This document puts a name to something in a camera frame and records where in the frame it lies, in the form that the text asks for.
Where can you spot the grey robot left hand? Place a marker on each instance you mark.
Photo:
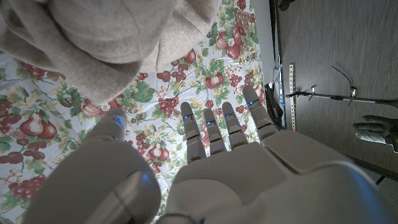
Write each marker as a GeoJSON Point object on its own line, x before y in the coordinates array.
{"type": "Point", "coordinates": [248, 180]}

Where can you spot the white perforated metal strip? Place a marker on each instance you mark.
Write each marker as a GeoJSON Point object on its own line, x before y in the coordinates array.
{"type": "Point", "coordinates": [292, 93]}

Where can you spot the thin metal rod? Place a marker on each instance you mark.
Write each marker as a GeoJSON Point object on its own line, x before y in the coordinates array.
{"type": "Point", "coordinates": [329, 97]}

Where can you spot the floral fruit print backdrop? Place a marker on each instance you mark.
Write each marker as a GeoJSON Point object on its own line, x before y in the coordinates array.
{"type": "Point", "coordinates": [192, 77]}

